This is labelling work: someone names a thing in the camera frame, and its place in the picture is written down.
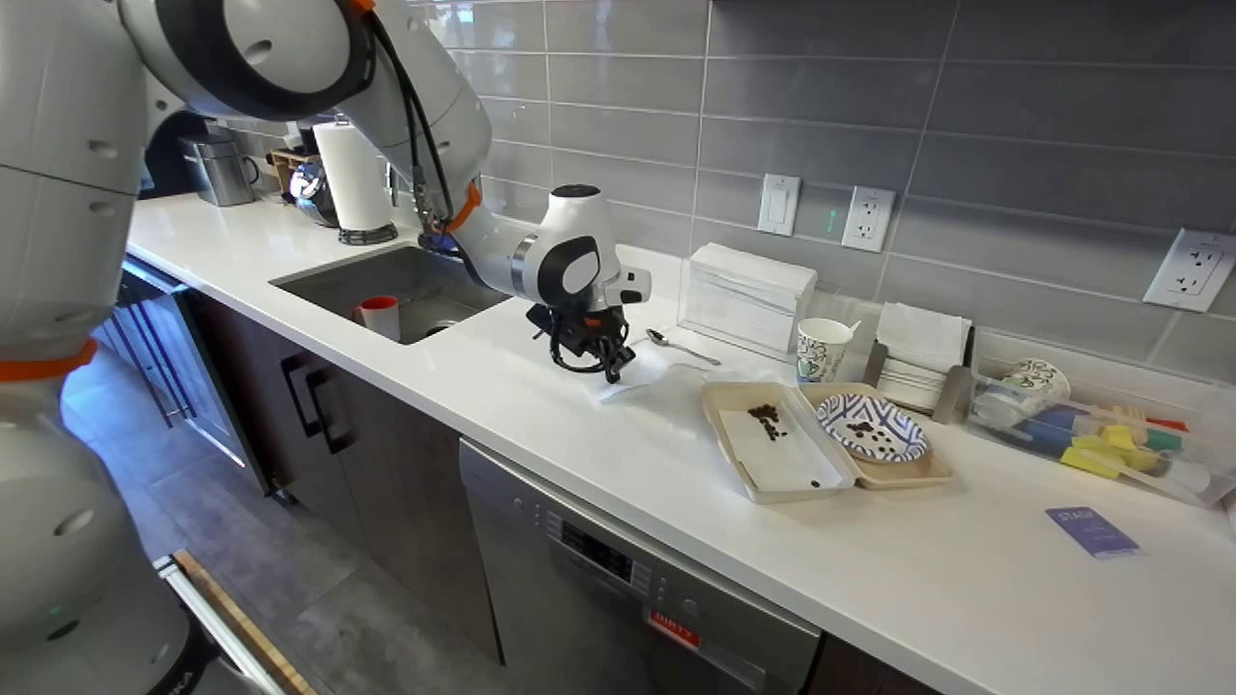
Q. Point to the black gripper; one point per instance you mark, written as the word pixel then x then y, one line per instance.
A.
pixel 572 328

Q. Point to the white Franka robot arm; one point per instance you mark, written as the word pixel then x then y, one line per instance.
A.
pixel 77 257

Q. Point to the metal spoon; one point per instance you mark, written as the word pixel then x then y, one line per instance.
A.
pixel 681 343

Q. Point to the white folded towel stack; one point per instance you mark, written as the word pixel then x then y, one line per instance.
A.
pixel 748 293

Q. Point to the small black tray item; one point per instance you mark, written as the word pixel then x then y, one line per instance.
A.
pixel 771 417

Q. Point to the cream rectangular tray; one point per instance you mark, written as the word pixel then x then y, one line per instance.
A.
pixel 775 444

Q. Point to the white patterned mug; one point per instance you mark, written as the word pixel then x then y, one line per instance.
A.
pixel 821 347

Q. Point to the stainless steel sink basin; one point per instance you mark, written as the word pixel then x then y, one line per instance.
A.
pixel 398 290

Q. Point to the stainless steel dishwasher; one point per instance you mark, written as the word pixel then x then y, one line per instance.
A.
pixel 604 590

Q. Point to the small red cup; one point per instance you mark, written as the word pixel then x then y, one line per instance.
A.
pixel 381 312

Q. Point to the dark brown cabinet front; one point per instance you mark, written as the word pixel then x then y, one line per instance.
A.
pixel 386 487

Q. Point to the blue white patterned bowl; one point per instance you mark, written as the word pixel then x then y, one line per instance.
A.
pixel 874 431

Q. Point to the white paper towel roll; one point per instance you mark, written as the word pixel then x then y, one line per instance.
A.
pixel 354 175

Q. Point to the metal countertop canister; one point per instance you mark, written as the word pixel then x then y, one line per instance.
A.
pixel 223 167

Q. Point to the dark blue base cabinet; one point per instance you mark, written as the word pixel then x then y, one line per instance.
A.
pixel 156 347

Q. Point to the pack of coloured sponges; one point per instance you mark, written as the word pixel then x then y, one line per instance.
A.
pixel 1094 438

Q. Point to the dark countertop appliance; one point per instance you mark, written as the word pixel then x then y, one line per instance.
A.
pixel 169 151

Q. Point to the purple card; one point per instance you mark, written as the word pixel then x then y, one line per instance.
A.
pixel 1090 530

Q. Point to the white wall light switch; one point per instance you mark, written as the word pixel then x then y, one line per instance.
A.
pixel 776 203

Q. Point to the white wall outlet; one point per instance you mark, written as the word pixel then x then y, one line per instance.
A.
pixel 1191 270
pixel 868 218

